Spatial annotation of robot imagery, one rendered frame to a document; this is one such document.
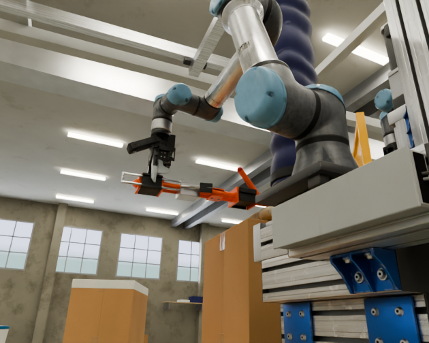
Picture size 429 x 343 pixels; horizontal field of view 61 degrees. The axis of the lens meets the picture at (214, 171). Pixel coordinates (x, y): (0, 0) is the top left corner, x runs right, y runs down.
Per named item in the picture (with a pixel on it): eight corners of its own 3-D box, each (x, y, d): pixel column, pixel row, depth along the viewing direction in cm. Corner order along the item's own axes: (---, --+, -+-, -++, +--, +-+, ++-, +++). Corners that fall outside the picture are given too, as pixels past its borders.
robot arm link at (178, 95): (201, 88, 129) (186, 103, 137) (173, 77, 123) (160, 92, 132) (201, 107, 126) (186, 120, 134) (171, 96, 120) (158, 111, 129)
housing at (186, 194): (193, 202, 131) (194, 190, 133) (199, 197, 125) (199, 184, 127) (174, 199, 129) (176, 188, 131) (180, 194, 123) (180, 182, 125)
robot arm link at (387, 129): (392, 103, 138) (374, 114, 145) (398, 129, 134) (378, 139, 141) (406, 109, 141) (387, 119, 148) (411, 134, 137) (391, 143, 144)
